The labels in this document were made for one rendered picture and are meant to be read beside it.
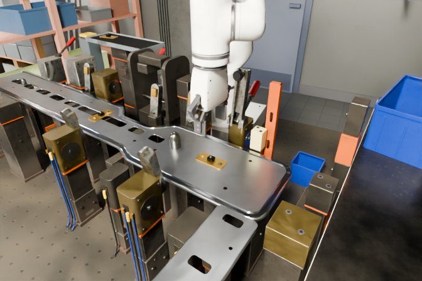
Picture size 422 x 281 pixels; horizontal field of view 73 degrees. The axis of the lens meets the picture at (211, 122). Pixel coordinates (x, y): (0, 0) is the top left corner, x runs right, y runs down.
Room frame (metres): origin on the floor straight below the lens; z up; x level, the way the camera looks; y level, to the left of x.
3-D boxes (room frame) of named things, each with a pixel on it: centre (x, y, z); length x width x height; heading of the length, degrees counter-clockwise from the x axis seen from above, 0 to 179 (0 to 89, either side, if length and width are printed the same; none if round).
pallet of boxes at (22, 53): (4.67, 2.87, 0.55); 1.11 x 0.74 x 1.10; 63
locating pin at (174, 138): (0.70, 0.10, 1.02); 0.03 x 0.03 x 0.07
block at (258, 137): (0.69, -0.14, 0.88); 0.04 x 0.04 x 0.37; 56
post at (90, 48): (1.44, 0.60, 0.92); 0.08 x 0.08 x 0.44; 56
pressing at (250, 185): (0.90, 0.41, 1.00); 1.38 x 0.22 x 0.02; 56
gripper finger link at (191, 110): (0.59, 0.03, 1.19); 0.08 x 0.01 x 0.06; 146
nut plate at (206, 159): (0.63, 0.00, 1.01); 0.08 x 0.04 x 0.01; 56
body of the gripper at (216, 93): (0.63, 0.00, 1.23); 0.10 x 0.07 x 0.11; 146
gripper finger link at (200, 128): (0.58, 0.03, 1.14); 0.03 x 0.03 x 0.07; 56
